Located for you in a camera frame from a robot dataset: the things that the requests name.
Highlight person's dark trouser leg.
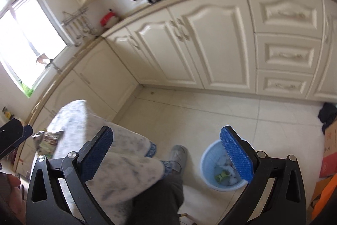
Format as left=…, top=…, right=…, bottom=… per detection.
left=126, top=171, right=184, bottom=225

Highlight blue trash bin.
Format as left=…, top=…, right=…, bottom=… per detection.
left=200, top=140, right=247, bottom=192

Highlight kitchen window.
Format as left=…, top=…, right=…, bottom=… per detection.
left=1, top=0, right=72, bottom=96

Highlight person's left hand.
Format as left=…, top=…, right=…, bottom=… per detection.
left=6, top=174, right=26, bottom=224

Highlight chrome faucet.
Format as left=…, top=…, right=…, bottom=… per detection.
left=36, top=53, right=63, bottom=74

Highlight green plastic snack bag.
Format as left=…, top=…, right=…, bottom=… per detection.
left=32, top=131, right=64, bottom=159

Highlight red lidded bowl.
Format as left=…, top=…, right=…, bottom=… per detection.
left=99, top=9, right=119, bottom=28

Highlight hanging utensil rack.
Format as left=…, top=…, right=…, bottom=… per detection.
left=61, top=6, right=98, bottom=47

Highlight person's grey shoe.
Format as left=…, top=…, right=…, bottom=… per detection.
left=168, top=145, right=187, bottom=176

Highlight cream lower cabinets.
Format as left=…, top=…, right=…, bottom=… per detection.
left=12, top=0, right=337, bottom=175

